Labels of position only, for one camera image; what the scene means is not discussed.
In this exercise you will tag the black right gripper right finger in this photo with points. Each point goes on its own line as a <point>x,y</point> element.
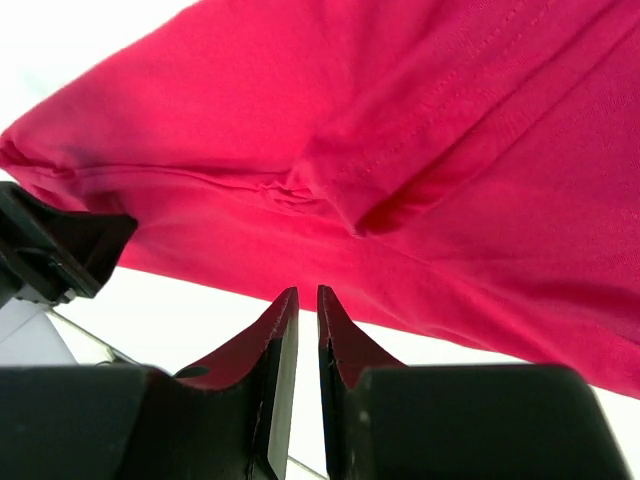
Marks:
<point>386,420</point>

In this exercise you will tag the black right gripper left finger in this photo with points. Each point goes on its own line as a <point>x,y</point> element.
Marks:
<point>226,416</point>

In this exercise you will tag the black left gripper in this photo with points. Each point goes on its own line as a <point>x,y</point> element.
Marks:
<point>50,256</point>

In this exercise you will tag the pink t-shirt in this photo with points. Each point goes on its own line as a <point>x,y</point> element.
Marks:
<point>463,170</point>

